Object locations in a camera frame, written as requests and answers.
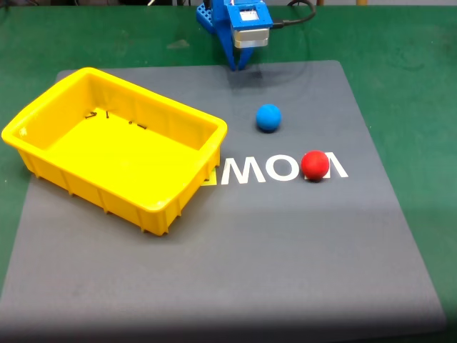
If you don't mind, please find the blue ball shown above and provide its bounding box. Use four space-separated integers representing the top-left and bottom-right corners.
256 103 283 134

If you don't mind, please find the red ball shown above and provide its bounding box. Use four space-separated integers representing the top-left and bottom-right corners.
301 149 330 181

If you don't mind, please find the yellow plastic bin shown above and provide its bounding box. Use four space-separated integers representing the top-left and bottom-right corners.
1 66 229 237

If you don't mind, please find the green table mat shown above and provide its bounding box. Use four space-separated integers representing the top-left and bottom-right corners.
0 5 457 343

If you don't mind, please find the grey mat with white letters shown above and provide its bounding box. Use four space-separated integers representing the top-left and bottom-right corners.
0 59 449 337

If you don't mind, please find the black cable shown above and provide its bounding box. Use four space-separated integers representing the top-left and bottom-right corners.
272 0 317 29

